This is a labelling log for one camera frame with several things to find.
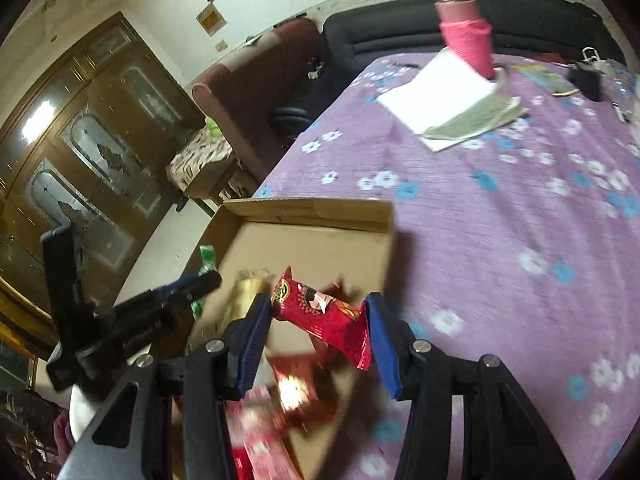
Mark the yellow wall note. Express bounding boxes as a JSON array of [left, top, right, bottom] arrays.
[[196, 4, 229, 37]]

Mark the brown armchair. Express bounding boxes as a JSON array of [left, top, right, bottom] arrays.
[[191, 17, 331, 183]]

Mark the grey-green booklet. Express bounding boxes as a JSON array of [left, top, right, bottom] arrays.
[[422, 67, 531, 153]]

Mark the pink bottle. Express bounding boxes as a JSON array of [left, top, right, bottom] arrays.
[[432, 0, 496, 81]]

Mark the white paper sheet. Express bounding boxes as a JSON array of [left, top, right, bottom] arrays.
[[376, 50, 501, 136]]

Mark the wooden glass door cabinet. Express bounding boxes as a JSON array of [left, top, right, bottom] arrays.
[[0, 12, 211, 361]]

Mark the cardboard box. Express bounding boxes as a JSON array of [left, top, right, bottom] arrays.
[[172, 197, 396, 480]]

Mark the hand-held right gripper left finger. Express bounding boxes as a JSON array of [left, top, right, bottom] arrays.
[[57, 291, 273, 480]]

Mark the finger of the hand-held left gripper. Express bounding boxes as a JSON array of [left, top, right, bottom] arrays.
[[112, 270, 223, 318]]

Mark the black pouch with keys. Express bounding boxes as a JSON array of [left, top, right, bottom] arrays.
[[567, 47, 608, 103]]

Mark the red white snack packet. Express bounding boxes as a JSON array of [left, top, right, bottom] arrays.
[[227, 386, 303, 480]]

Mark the purple floral tablecloth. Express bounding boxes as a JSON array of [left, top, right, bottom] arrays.
[[252, 52, 640, 480]]

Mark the colourful leaflet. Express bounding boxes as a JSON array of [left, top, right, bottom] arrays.
[[505, 62, 581, 97]]

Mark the green snack packet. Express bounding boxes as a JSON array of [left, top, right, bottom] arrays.
[[187, 244, 217, 351]]

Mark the side table with floral cloth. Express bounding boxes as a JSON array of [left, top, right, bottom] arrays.
[[166, 127, 246, 211]]

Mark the tan snack bar packet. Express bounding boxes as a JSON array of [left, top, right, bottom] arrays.
[[220, 270, 275, 333]]

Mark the clear plastic bag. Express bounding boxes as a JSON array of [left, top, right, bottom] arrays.
[[600, 57, 640, 126]]

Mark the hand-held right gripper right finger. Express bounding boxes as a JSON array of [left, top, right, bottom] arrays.
[[363, 291, 576, 480]]

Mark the long red snack packet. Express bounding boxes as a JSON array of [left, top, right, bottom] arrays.
[[270, 266, 373, 371]]

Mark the black sofa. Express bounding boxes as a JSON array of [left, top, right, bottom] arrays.
[[272, 0, 628, 141]]

